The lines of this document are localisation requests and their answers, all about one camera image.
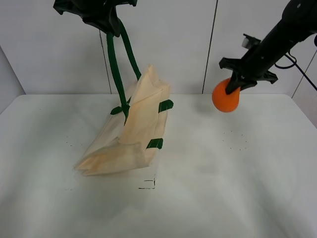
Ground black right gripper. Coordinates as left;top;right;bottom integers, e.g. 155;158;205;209
219;43;278;95

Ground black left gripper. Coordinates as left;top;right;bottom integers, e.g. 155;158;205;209
53;0;137;37

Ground orange fruit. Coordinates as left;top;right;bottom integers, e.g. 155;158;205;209
212;78;240;113

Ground white linen bag green handles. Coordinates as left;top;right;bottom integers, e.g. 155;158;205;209
75;22;174;176

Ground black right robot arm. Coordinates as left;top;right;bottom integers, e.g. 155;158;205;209
219;0;317;95

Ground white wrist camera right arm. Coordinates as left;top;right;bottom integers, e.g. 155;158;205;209
242;34;261;50

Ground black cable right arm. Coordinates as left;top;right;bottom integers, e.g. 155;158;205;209
274;34;317;91

